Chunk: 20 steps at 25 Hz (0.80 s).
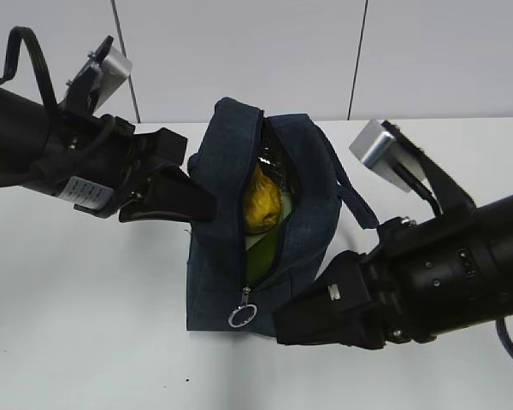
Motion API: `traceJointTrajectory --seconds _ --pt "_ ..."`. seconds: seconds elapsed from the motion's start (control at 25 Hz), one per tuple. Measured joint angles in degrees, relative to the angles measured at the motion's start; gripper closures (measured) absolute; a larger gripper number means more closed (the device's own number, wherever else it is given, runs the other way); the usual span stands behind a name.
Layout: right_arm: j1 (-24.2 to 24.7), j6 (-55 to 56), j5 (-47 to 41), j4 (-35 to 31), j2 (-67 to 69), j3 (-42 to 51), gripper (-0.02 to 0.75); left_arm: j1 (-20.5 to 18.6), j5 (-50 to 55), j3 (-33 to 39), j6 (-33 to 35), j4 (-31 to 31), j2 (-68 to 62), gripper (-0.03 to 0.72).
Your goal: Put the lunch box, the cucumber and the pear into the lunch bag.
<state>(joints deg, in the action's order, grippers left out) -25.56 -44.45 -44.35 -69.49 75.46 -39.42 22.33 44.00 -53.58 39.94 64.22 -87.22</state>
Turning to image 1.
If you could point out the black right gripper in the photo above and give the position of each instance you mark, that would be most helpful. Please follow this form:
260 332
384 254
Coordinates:
418 283

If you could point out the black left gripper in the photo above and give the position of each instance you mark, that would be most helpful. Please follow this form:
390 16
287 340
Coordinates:
104 167

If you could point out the green cucumber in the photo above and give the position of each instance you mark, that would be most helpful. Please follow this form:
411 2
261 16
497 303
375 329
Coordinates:
260 258

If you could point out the yellow pear-shaped gourd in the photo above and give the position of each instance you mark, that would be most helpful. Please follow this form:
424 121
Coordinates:
261 203

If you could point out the dark blue lunch bag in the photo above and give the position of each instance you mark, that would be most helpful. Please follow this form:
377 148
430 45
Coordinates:
218 297

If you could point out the green lid glass container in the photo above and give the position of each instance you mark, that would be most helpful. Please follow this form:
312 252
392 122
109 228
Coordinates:
286 209

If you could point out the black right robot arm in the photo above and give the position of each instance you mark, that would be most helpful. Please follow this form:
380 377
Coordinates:
497 220

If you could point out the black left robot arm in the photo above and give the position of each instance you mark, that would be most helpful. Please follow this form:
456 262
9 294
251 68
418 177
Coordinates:
23 126

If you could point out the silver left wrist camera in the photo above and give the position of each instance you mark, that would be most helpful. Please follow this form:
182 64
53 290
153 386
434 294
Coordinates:
105 71

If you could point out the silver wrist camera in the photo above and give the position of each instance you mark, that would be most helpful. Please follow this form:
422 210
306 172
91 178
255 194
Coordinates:
380 151
105 71

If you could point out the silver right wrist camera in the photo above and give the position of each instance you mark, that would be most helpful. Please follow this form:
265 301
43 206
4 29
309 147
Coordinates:
380 151

